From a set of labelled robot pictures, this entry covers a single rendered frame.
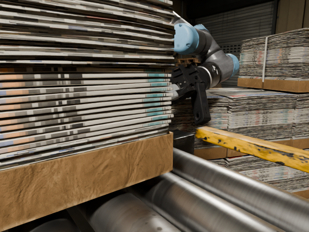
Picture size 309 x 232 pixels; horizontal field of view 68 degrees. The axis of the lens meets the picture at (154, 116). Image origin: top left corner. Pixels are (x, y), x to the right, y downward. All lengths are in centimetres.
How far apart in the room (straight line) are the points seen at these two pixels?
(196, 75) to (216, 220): 51
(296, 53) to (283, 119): 26
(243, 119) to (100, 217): 73
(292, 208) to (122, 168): 16
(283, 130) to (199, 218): 83
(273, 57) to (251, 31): 760
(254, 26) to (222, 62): 798
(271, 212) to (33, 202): 21
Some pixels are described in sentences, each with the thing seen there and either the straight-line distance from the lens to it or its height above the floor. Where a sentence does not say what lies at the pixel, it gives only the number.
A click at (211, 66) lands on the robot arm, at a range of 70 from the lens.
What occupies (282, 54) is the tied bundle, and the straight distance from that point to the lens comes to 109.
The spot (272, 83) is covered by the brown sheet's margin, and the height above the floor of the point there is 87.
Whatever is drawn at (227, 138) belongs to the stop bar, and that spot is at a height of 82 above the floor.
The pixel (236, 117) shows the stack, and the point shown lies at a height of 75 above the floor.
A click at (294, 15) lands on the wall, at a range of 817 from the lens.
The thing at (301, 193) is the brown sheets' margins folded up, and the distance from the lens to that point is 120.
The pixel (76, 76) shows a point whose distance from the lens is 19.
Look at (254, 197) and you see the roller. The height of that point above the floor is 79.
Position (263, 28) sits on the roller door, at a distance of 854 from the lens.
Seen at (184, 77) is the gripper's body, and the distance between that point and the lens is 62.
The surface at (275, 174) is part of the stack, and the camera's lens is 106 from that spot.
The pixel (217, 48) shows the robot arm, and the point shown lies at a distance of 76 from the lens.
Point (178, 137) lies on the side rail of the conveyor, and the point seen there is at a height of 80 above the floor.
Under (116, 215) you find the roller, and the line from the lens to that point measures 22.
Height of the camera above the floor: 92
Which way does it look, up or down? 11 degrees down
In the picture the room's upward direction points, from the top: straight up
